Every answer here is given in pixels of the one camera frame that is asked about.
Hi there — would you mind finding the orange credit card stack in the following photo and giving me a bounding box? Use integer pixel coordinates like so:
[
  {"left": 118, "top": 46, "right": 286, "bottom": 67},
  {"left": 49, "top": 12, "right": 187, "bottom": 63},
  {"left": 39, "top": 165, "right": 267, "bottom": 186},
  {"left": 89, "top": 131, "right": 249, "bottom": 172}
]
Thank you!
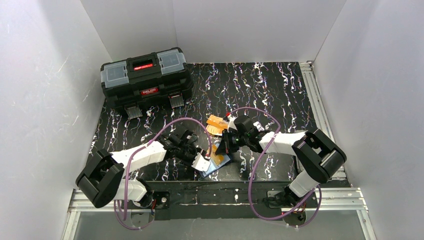
[{"left": 206, "top": 114, "right": 229, "bottom": 136}]

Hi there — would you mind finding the single orange credit card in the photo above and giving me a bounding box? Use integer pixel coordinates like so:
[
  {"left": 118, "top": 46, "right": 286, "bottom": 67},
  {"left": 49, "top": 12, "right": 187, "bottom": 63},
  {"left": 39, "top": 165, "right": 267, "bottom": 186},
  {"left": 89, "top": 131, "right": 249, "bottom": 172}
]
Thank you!
[{"left": 210, "top": 145, "right": 225, "bottom": 166}]

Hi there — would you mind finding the navy blue card holder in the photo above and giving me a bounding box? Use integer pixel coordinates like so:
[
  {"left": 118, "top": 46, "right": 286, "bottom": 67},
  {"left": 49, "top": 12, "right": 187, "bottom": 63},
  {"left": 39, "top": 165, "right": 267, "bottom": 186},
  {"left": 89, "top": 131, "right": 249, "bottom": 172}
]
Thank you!
[{"left": 200, "top": 144, "right": 231, "bottom": 178}]

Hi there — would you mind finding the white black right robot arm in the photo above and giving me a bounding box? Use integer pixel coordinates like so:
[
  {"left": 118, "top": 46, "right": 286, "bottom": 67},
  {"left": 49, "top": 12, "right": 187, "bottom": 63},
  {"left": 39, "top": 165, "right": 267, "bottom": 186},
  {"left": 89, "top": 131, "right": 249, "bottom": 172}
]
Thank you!
[{"left": 215, "top": 115, "right": 347, "bottom": 201}]

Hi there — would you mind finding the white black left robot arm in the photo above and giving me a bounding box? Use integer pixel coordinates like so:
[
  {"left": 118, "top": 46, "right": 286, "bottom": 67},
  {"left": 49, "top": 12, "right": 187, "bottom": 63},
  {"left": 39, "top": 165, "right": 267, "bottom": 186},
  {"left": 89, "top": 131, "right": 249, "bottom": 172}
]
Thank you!
[{"left": 75, "top": 129, "right": 211, "bottom": 208}]

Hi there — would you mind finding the black red toolbox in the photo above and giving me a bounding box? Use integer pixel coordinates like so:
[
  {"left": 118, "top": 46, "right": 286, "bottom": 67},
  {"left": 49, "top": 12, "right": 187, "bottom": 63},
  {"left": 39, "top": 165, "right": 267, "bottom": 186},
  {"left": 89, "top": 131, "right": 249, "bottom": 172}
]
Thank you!
[{"left": 100, "top": 47, "right": 194, "bottom": 112}]

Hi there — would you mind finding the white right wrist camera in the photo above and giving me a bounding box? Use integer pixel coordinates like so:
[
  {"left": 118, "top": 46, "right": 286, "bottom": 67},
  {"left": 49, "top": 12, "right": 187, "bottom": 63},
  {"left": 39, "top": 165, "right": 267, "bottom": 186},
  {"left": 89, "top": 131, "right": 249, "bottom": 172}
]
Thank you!
[{"left": 223, "top": 112, "right": 237, "bottom": 132}]

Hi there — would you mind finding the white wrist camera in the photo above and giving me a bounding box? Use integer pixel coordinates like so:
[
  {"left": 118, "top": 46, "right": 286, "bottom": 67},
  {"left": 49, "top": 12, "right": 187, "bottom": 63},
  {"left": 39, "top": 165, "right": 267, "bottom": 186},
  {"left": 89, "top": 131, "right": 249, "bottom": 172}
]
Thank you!
[
  {"left": 191, "top": 153, "right": 211, "bottom": 172},
  {"left": 223, "top": 112, "right": 237, "bottom": 132}
]

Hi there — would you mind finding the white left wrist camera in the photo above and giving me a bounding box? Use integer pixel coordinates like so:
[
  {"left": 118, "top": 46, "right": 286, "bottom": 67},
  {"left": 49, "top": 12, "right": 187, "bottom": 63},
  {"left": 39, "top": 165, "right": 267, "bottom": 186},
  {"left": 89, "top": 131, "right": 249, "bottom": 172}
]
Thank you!
[{"left": 191, "top": 153, "right": 211, "bottom": 172}]

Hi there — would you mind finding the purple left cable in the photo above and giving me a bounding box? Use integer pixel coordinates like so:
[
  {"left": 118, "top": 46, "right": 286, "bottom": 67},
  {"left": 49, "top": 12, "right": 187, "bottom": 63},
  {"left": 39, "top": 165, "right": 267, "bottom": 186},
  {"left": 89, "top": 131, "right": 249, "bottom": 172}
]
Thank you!
[{"left": 114, "top": 117, "right": 214, "bottom": 231}]

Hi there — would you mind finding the purple cable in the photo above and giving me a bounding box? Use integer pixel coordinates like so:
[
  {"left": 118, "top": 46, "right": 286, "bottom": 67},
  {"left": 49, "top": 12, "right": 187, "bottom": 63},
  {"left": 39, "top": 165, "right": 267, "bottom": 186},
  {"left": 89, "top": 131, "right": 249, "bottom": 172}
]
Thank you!
[
  {"left": 114, "top": 117, "right": 214, "bottom": 231},
  {"left": 225, "top": 106, "right": 323, "bottom": 229}
]

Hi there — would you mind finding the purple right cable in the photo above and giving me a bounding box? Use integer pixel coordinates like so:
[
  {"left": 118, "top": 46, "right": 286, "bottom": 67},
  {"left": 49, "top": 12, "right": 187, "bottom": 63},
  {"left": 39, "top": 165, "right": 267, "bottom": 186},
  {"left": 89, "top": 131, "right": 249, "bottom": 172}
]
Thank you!
[{"left": 225, "top": 106, "right": 323, "bottom": 229}]

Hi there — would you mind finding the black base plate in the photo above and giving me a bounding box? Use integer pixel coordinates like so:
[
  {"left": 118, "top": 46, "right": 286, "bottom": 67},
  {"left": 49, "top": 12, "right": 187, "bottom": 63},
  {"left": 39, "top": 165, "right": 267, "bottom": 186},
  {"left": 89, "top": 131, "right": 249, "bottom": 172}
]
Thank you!
[{"left": 120, "top": 181, "right": 319, "bottom": 222}]

